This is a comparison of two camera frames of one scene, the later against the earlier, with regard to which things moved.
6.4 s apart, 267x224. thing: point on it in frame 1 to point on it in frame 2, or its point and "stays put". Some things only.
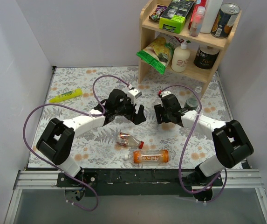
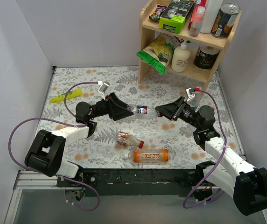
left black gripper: x=133 y=113 to x=109 y=107
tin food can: x=225 y=20 stays put
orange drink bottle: x=148 y=157 stays put
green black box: x=172 y=18 stays put
